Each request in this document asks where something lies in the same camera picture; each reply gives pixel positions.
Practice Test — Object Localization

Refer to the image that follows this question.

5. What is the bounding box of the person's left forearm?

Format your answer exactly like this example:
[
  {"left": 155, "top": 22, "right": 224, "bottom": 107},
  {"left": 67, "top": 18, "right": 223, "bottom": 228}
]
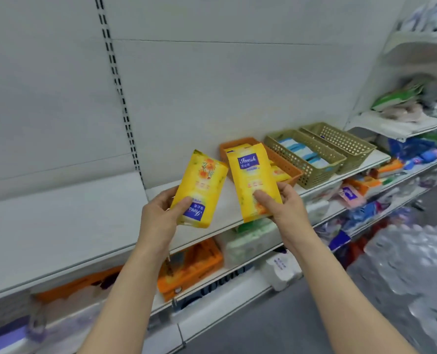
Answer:
[{"left": 78, "top": 243, "right": 171, "bottom": 354}]

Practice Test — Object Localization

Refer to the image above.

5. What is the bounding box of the pink tissue pack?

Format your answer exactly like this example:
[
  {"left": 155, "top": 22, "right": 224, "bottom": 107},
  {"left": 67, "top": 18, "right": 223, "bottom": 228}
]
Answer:
[{"left": 338, "top": 184, "right": 366, "bottom": 210}]

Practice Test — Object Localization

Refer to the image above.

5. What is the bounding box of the orange white tissue pack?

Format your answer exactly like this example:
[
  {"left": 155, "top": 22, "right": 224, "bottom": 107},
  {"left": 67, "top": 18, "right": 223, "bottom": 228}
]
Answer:
[{"left": 347, "top": 177, "right": 383, "bottom": 192}]

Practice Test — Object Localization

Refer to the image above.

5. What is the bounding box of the green white plastic bag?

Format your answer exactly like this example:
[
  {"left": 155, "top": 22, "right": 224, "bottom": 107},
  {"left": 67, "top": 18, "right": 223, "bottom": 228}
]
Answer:
[{"left": 371, "top": 86, "right": 424, "bottom": 112}]

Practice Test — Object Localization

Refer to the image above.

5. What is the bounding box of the stack of blue wipes packets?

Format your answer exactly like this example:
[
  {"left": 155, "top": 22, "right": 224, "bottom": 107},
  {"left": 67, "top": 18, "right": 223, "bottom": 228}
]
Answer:
[{"left": 279, "top": 138, "right": 330, "bottom": 167}]

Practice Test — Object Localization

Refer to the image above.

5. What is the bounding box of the green and white tissue pack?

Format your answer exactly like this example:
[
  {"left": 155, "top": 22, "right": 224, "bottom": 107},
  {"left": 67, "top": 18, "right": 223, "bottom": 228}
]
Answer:
[{"left": 218, "top": 219, "right": 282, "bottom": 268}]

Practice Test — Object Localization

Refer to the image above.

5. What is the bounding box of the row of blue packs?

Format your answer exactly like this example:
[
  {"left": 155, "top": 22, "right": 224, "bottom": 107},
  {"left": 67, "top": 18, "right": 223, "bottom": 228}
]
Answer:
[{"left": 388, "top": 130, "right": 437, "bottom": 170}]

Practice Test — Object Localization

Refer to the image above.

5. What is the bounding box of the pile of white blue bags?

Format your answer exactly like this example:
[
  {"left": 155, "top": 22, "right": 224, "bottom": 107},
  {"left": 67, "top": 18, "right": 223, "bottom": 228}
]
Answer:
[{"left": 401, "top": 1, "right": 437, "bottom": 33}]

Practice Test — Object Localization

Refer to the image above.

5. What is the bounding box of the olive plastic basket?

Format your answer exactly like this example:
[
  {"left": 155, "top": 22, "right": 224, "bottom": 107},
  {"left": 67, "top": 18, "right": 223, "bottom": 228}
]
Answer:
[
  {"left": 264, "top": 129, "right": 347, "bottom": 190},
  {"left": 299, "top": 122, "right": 377, "bottom": 175}
]

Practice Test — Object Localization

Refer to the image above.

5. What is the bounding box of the blue tissue pack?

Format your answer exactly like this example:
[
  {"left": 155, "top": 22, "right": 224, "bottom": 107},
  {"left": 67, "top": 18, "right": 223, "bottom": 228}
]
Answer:
[{"left": 329, "top": 230, "right": 352, "bottom": 251}]

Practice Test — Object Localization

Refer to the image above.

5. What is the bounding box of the dark printed pack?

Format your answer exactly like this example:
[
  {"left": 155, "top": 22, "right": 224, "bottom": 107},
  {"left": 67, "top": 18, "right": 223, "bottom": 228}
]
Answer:
[{"left": 178, "top": 267, "right": 248, "bottom": 310}]

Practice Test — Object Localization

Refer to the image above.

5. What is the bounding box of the orange plastic basket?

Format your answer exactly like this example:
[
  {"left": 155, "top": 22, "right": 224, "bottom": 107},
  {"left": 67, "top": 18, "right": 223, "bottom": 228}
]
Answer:
[{"left": 219, "top": 137, "right": 304, "bottom": 188}]

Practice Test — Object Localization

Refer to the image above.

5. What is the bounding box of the person's right hand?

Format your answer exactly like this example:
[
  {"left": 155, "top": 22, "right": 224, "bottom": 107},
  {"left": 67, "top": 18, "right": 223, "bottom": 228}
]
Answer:
[{"left": 252, "top": 181, "right": 315, "bottom": 247}]

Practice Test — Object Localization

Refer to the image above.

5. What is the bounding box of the pack of clear bottles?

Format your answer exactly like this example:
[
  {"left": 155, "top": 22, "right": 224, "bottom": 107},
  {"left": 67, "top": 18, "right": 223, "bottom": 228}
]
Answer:
[{"left": 347, "top": 224, "right": 437, "bottom": 354}]

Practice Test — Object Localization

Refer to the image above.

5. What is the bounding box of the purple and white tissue pack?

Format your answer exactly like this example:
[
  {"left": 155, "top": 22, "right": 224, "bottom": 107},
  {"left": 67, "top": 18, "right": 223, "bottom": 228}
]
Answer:
[{"left": 0, "top": 315, "right": 31, "bottom": 354}]

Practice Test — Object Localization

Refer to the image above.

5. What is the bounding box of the orange white paper roll pack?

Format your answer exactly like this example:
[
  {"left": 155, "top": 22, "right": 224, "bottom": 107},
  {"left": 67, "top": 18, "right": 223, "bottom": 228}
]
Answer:
[{"left": 33, "top": 265, "right": 125, "bottom": 310}]

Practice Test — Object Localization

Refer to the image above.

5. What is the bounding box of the person's left hand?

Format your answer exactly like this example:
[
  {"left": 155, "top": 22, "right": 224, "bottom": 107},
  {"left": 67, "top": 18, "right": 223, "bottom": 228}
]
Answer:
[{"left": 136, "top": 186, "right": 194, "bottom": 261}]

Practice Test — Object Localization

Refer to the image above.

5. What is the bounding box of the white bag blue print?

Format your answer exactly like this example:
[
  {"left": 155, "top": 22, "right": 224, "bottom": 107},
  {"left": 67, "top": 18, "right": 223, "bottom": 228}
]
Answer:
[{"left": 261, "top": 250, "right": 304, "bottom": 292}]

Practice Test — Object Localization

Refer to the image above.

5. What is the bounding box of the person's right forearm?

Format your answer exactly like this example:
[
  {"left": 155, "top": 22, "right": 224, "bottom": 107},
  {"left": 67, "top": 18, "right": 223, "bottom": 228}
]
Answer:
[{"left": 290, "top": 230, "right": 418, "bottom": 354}]

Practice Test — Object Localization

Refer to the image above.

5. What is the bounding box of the red pack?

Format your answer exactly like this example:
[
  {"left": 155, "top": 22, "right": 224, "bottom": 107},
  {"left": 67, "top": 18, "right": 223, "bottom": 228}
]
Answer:
[{"left": 345, "top": 223, "right": 385, "bottom": 262}]

